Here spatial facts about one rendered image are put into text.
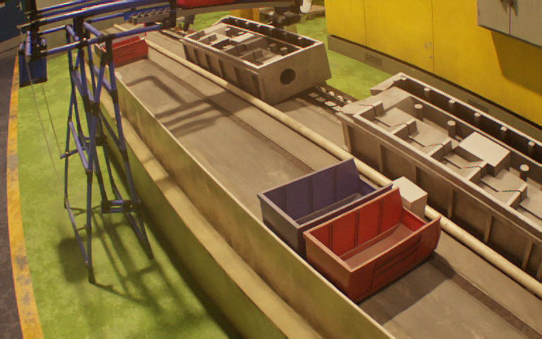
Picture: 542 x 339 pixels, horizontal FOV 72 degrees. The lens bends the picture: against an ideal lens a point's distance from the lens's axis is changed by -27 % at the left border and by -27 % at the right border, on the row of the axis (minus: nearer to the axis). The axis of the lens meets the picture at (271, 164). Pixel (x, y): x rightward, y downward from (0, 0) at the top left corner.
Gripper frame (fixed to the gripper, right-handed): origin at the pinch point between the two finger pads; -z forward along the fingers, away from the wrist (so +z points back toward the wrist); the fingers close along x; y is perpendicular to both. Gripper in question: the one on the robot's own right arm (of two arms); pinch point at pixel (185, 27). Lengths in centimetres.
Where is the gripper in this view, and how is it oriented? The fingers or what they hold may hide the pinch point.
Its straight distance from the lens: 318.6
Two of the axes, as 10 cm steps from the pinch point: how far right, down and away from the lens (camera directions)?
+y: 8.0, 0.9, 5.9
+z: 3.0, -9.1, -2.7
